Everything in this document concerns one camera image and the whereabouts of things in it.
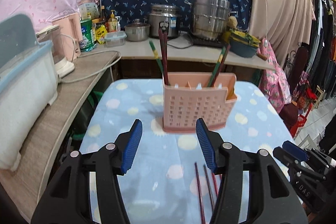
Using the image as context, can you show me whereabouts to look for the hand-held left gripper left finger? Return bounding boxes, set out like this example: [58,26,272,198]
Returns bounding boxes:
[31,119,143,224]

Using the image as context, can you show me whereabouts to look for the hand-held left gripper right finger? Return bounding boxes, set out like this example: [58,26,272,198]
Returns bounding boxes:
[196,118,307,224]

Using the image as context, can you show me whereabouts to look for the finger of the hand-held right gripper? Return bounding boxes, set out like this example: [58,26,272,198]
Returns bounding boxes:
[273,140,308,168]

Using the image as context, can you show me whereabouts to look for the pink perforated utensil holder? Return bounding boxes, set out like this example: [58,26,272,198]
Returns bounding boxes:
[162,72,237,134]

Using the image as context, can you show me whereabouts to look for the bright red chopstick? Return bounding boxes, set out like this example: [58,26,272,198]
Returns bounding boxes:
[211,173,219,195]

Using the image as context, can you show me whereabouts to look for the brown chopstick gold band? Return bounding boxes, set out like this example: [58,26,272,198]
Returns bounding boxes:
[203,164,215,210]

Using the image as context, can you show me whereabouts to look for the dark red chopstick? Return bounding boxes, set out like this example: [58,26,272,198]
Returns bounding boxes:
[158,27,166,80]
[194,162,206,224]
[209,44,231,88]
[163,27,169,83]

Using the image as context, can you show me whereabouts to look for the green chopstick gold band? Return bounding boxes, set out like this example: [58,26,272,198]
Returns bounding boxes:
[210,46,228,88]
[148,40,164,76]

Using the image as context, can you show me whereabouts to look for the red plastic stool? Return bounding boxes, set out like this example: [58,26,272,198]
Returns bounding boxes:
[289,103,313,138]

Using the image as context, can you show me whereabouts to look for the pink floral cloth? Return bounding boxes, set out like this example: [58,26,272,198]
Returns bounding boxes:
[259,42,292,114]

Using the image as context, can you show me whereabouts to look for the grey wooden shelf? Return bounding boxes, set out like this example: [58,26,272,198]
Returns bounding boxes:
[0,50,122,224]

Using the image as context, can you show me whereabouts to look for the light stone countertop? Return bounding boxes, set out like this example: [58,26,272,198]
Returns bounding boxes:
[121,31,276,72]

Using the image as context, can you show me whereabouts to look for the black induction cooker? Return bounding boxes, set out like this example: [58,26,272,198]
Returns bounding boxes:
[188,31,231,47]

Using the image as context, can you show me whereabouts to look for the clear food container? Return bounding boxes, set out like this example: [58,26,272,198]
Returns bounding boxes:
[104,31,126,47]

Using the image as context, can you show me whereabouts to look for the small steel pot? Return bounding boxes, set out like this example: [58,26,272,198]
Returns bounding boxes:
[125,19,151,42]

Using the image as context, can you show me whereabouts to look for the white clear appliance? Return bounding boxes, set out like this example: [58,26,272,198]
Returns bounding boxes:
[35,25,75,80]

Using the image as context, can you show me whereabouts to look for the yellow packet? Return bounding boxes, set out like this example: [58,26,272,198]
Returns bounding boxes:
[95,26,108,44]

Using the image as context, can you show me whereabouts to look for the green tin can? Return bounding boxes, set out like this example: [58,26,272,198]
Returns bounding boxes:
[80,19,97,52]

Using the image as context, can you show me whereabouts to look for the white plastic bin blue lid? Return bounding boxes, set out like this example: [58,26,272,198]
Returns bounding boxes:
[0,13,59,170]

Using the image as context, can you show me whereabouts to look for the brown loofah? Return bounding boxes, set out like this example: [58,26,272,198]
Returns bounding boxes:
[227,16,238,30]

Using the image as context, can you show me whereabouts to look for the hanging dark clothes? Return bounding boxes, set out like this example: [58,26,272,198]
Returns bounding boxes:
[302,0,336,109]

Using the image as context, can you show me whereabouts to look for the steel rice cooker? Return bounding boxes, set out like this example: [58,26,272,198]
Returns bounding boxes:
[149,4,181,39]

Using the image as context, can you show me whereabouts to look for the yellow soap bottle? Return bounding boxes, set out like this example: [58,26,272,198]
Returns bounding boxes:
[108,10,118,33]

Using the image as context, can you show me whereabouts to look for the large steel steamer pot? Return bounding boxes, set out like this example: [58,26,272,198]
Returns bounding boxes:
[189,0,231,41]

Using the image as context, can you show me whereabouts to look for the white green carton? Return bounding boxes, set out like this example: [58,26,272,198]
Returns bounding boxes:
[79,3,100,20]

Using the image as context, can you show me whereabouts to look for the beige hanging cloth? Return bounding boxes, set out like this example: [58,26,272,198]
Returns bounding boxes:
[231,0,318,56]

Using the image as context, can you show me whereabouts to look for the white power cable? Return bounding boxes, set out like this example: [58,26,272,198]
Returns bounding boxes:
[59,49,122,84]

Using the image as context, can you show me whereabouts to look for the black metal chair frame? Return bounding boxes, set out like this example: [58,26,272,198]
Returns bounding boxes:
[285,47,310,83]

